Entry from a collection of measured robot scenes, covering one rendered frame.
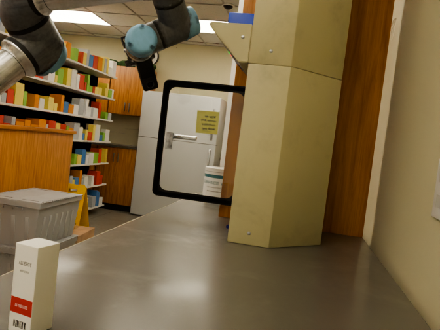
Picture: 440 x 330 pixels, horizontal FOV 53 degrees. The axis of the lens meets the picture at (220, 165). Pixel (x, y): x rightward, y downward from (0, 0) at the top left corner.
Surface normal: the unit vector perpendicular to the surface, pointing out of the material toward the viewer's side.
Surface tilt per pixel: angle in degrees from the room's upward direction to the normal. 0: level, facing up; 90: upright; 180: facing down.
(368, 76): 90
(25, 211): 96
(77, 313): 0
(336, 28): 90
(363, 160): 90
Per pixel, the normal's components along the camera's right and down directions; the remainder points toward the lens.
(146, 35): 0.22, 0.11
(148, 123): -0.17, 0.04
